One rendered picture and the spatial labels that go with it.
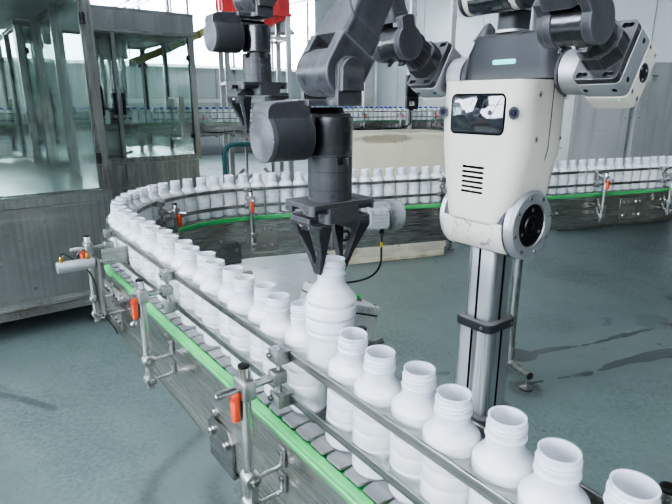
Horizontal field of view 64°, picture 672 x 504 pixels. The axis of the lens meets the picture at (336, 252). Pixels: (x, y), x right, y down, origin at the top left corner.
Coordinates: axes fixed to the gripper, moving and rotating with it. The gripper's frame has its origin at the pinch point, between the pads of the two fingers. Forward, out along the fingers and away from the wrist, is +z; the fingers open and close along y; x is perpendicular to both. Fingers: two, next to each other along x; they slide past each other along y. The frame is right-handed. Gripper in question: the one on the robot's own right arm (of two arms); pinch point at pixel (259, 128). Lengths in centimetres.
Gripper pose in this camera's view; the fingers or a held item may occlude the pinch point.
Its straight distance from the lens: 113.4
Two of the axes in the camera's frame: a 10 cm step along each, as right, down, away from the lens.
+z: 0.0, 9.6, 2.8
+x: 6.0, 2.2, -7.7
